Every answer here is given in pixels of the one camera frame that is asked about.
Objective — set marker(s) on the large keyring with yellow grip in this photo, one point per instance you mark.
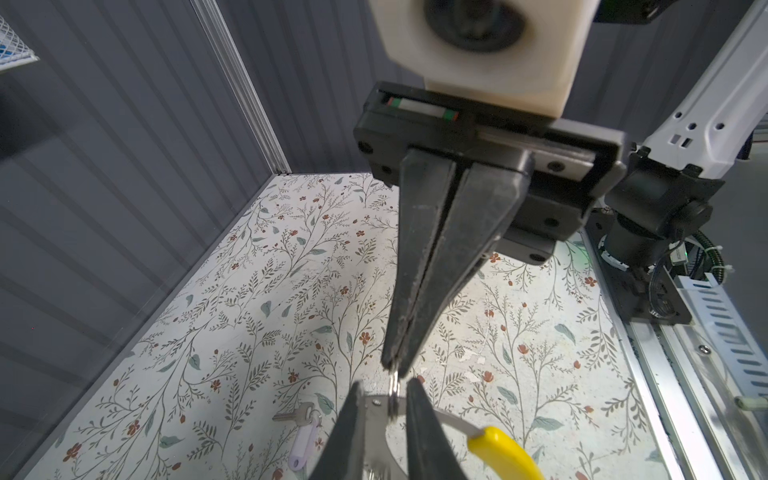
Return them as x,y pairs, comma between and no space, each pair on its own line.
495,449

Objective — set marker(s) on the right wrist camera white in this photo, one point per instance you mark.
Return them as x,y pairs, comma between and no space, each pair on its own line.
516,54

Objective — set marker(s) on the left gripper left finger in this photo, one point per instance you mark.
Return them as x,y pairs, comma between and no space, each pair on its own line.
343,455

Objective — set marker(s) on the white wire basket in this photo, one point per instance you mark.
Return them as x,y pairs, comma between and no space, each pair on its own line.
13,50

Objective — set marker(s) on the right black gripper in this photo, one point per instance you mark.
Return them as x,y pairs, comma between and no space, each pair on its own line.
449,218

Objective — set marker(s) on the aluminium rail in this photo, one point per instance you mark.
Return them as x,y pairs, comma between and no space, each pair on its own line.
703,426

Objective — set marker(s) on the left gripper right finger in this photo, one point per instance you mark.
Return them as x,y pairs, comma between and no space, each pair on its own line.
429,454

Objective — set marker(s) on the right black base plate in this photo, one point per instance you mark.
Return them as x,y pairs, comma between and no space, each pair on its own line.
654,294

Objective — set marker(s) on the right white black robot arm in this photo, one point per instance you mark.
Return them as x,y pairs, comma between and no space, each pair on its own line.
664,196

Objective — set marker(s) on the white slotted cable duct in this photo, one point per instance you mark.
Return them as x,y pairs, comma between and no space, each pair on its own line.
727,334

